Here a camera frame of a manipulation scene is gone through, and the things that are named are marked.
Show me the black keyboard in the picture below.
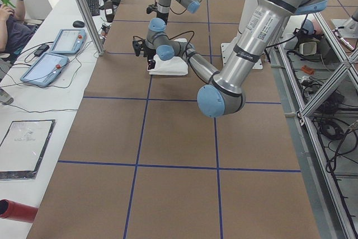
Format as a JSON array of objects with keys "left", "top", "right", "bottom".
[{"left": 85, "top": 0, "right": 100, "bottom": 16}]

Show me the white long-sleeve printed shirt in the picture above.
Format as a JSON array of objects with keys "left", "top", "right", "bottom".
[{"left": 147, "top": 45, "right": 188, "bottom": 76}]

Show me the upper blue teach pendant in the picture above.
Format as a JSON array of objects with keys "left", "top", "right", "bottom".
[{"left": 50, "top": 29, "right": 87, "bottom": 54}]

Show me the grey box under frame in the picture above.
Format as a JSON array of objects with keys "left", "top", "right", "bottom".
[{"left": 299, "top": 41, "right": 317, "bottom": 56}]

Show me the black power adapter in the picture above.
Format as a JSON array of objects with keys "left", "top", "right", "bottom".
[{"left": 34, "top": 44, "right": 50, "bottom": 57}]

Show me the black computer mouse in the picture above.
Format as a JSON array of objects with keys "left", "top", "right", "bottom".
[{"left": 72, "top": 20, "right": 85, "bottom": 28}]

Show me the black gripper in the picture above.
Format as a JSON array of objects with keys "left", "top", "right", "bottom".
[
  {"left": 132, "top": 36, "right": 156, "bottom": 70},
  {"left": 147, "top": 3, "right": 169, "bottom": 24}
]

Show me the orange object under frame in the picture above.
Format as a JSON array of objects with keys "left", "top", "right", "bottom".
[{"left": 300, "top": 65, "right": 315, "bottom": 75}]

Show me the aluminium frame rail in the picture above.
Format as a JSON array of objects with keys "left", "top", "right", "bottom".
[{"left": 269, "top": 7, "right": 357, "bottom": 238}]

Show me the red bottle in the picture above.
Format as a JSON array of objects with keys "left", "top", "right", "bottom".
[{"left": 1, "top": 199, "right": 38, "bottom": 223}]

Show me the seated person in blue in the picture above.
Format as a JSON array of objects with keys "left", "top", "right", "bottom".
[{"left": 1, "top": 0, "right": 38, "bottom": 55}]

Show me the aluminium vertical post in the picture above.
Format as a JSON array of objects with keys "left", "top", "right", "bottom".
[{"left": 76, "top": 0, "right": 105, "bottom": 56}]

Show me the blue teach pendant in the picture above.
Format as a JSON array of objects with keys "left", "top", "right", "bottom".
[
  {"left": 20, "top": 53, "right": 69, "bottom": 87},
  {"left": 50, "top": 29, "right": 87, "bottom": 54}
]

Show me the lower blue teach pendant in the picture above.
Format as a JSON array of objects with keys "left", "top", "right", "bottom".
[{"left": 20, "top": 53, "right": 69, "bottom": 87}]

